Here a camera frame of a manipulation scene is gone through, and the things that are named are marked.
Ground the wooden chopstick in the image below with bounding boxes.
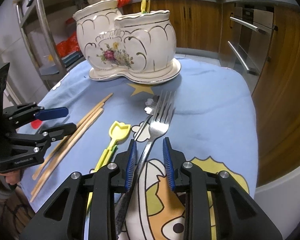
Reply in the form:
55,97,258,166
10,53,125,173
30,102,104,202
29,108,105,203
32,92,114,181

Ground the silver metal fork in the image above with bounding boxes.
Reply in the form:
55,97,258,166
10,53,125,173
115,91,175,236

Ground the yellow tulip plastic utensil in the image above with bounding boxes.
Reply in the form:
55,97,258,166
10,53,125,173
86,120,132,213

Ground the person's left hand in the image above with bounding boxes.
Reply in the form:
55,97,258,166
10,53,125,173
0,170,21,195

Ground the red round object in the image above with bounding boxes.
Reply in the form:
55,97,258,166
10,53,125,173
31,119,43,129

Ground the blue cartoon tablecloth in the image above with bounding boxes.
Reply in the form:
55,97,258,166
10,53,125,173
20,55,259,240

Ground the white floral ceramic utensil holder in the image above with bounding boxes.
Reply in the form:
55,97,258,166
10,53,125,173
73,0,181,85

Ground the stainless steel shelf rack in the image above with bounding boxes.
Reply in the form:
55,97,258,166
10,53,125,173
14,0,89,89

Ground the built-in oven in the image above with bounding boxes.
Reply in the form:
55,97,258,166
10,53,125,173
226,4,275,93

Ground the yellow utensil in holder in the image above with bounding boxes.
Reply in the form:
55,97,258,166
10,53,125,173
140,0,147,14

